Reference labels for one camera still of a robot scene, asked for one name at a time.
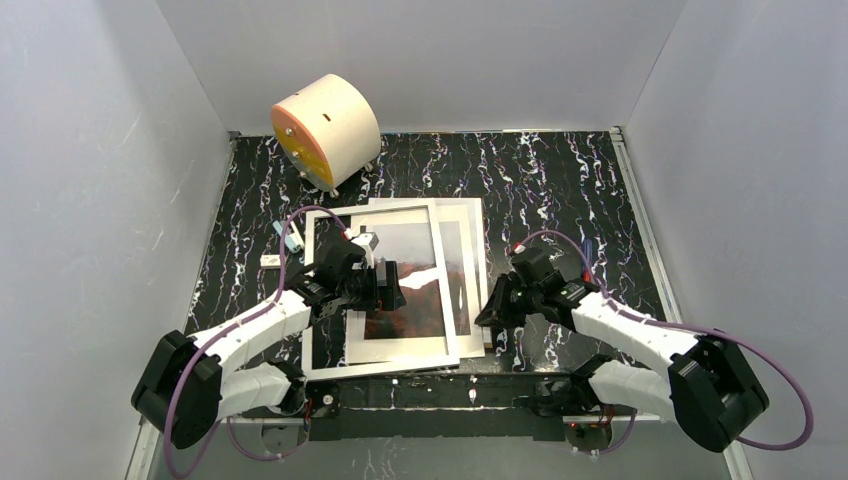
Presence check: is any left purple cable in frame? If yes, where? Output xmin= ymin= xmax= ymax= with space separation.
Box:
xmin=162 ymin=205 xmax=352 ymax=480

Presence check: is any cylindrical beige drawer cabinet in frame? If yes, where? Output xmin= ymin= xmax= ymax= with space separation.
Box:
xmin=270 ymin=74 xmax=382 ymax=198

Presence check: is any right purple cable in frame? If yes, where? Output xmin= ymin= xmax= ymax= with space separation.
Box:
xmin=513 ymin=229 xmax=815 ymax=458

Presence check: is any white staple box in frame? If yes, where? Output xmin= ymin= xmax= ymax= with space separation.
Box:
xmin=260 ymin=254 xmax=281 ymax=269

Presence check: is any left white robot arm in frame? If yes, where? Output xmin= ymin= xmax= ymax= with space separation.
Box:
xmin=131 ymin=241 xmax=406 ymax=449

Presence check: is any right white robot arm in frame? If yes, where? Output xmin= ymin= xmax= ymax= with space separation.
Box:
xmin=475 ymin=247 xmax=770 ymax=453

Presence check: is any white photo mat board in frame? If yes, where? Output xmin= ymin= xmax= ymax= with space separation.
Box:
xmin=345 ymin=205 xmax=484 ymax=364

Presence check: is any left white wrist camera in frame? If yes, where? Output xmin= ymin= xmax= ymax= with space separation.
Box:
xmin=344 ymin=228 xmax=379 ymax=268

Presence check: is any purple cable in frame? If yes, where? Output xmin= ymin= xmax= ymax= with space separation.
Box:
xmin=162 ymin=205 xmax=352 ymax=480
xmin=513 ymin=229 xmax=815 ymax=458

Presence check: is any white picture frame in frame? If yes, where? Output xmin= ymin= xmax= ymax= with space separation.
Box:
xmin=302 ymin=199 xmax=461 ymax=381

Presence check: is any autumn forest photo print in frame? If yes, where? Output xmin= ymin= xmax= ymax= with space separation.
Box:
xmin=346 ymin=198 xmax=492 ymax=362

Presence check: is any light blue stapler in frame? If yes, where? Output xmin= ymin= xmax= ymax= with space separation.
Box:
xmin=272 ymin=221 xmax=305 ymax=254

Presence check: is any blue red screwdriver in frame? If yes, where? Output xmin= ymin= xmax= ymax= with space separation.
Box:
xmin=581 ymin=237 xmax=593 ymax=282

